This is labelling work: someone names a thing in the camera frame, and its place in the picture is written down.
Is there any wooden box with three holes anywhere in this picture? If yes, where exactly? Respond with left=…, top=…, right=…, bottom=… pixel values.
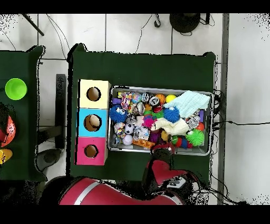
left=74, top=79, right=112, bottom=166

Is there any shallow silver mesh bin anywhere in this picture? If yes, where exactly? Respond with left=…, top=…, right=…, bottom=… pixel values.
left=107, top=85, right=214, bottom=156

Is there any black round stand base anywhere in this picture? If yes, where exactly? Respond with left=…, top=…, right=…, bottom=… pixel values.
left=169, top=13, right=201, bottom=34

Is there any white baseball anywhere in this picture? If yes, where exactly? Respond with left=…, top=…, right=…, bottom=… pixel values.
left=122, top=134, right=134, bottom=146

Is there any light blue waffle cloth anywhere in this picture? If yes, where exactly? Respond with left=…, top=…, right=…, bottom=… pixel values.
left=163, top=90, right=211, bottom=118

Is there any green spiky ball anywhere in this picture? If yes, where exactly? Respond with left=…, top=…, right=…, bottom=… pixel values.
left=185, top=128, right=205, bottom=147

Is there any black rod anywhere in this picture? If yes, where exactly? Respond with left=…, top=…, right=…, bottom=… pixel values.
left=21, top=13, right=45, bottom=36

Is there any orange plastic block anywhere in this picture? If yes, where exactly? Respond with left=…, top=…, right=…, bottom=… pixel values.
left=132, top=138, right=156, bottom=149

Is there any black cable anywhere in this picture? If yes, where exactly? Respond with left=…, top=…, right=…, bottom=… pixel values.
left=213, top=119, right=270, bottom=126

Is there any orange plastic bowl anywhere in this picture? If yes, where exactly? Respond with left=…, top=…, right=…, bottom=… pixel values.
left=0, top=115, right=16, bottom=148

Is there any black and white soccer ball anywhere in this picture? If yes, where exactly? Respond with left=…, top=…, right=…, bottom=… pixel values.
left=123, top=123, right=135, bottom=135

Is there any dark green tablecloth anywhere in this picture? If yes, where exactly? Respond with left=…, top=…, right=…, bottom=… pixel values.
left=0, top=45, right=47, bottom=182
left=66, top=43, right=216, bottom=186

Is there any green plastic cup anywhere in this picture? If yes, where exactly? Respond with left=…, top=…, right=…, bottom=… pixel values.
left=5, top=78, right=28, bottom=100

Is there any black upright panel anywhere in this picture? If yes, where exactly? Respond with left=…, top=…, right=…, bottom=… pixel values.
left=55, top=73, right=66, bottom=149

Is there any blue spiky ball with eyes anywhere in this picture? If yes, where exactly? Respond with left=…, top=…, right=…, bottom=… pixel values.
left=109, top=105, right=128, bottom=124

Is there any orange toy basketball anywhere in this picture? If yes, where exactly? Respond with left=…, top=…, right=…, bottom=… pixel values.
left=156, top=93, right=167, bottom=105

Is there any cream waffle cloth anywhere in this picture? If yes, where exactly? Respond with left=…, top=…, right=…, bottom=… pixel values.
left=151, top=117, right=190, bottom=136

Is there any yellow plastic toy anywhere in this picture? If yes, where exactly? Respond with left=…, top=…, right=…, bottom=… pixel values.
left=0, top=148, right=13, bottom=165

